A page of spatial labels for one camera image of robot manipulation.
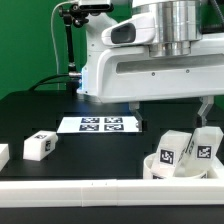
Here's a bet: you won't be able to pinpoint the black cables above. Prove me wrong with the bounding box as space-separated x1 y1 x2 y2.
27 73 83 92

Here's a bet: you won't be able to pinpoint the camera on stand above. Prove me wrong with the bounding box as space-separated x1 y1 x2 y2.
78 0 113 14

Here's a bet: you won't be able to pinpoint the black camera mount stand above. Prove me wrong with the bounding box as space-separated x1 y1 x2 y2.
59 3 88 92

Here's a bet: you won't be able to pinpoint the white round stool seat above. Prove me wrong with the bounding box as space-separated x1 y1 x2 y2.
143 153 207 179

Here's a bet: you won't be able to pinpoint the white U-shaped fence wall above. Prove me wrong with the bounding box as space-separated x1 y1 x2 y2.
0 143 224 209

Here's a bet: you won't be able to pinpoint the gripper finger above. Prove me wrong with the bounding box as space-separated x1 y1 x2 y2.
197 96 214 127
129 102 147 132

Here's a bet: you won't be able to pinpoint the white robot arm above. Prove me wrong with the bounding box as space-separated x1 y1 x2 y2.
78 0 224 125

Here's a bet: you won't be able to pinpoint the white cable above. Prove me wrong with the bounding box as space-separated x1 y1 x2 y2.
50 0 80 92

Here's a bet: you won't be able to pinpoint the white sheet with tags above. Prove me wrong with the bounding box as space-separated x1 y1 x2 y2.
57 116 143 134

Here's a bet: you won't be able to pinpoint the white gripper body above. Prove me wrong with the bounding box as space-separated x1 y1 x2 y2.
87 14 224 103

